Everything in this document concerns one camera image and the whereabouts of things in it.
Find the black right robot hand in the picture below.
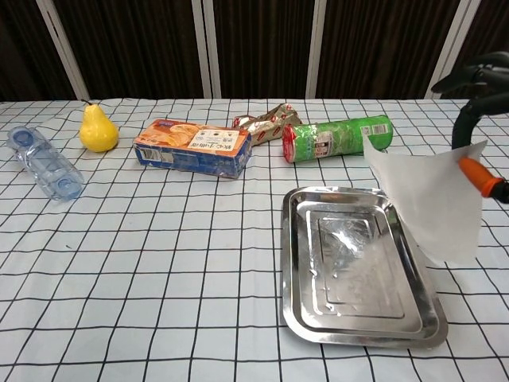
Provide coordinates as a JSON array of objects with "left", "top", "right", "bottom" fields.
[{"left": 431, "top": 51, "right": 509, "bottom": 205}]

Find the translucent baking paper sheet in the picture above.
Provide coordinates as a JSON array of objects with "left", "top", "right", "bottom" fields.
[{"left": 362, "top": 134, "right": 489, "bottom": 268}]

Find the silver metal tray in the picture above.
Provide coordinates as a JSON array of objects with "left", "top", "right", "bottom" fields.
[{"left": 280, "top": 185, "right": 449, "bottom": 350}]

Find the green chips can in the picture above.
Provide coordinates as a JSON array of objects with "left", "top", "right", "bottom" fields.
[{"left": 282, "top": 114, "right": 394, "bottom": 164}]

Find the crumpled gold red wrapper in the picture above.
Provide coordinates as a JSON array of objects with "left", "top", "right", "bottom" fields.
[{"left": 231, "top": 103, "right": 302, "bottom": 147}]

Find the orange and blue snack box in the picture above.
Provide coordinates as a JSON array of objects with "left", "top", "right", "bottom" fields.
[{"left": 132, "top": 119, "right": 254, "bottom": 181}]

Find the checked white tablecloth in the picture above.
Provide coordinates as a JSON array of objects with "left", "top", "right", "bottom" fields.
[{"left": 0, "top": 97, "right": 509, "bottom": 382}]

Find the yellow pear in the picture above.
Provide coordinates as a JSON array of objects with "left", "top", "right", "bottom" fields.
[{"left": 79, "top": 99, "right": 120, "bottom": 154}]

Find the clear plastic water bottle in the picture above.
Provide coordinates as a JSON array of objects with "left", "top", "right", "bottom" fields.
[{"left": 6, "top": 125, "right": 85, "bottom": 201}]

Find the white partition frame post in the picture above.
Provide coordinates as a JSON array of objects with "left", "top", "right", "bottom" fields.
[
  {"left": 35, "top": 0, "right": 91, "bottom": 101},
  {"left": 305, "top": 0, "right": 328, "bottom": 99},
  {"left": 424, "top": 0, "right": 472, "bottom": 99},
  {"left": 192, "top": 0, "right": 222, "bottom": 99}
]

